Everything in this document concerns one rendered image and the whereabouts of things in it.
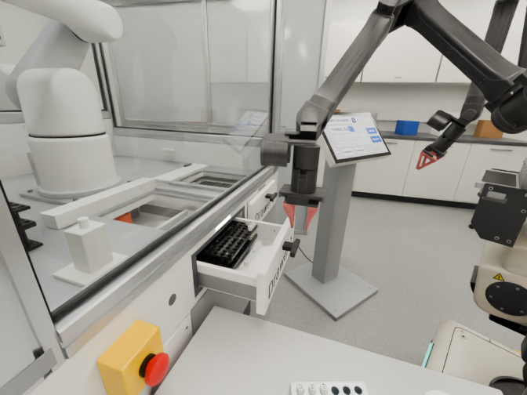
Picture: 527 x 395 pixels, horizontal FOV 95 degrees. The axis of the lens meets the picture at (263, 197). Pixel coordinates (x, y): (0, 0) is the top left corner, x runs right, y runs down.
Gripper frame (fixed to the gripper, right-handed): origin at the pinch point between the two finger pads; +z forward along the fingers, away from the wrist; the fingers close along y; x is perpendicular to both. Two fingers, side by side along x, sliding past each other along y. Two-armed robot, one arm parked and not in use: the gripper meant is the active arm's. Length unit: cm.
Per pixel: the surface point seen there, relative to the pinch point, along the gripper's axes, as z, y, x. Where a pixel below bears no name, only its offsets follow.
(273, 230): 7.5, 8.8, -9.2
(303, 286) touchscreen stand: 91, 4, -88
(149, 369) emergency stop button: 6.6, 14.1, 36.3
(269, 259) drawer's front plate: 2.7, 4.2, 12.2
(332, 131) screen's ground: -16, -3, -86
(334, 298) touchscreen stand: 91, -18, -83
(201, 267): 6.7, 19.1, 14.6
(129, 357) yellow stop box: 4.6, 16.4, 36.9
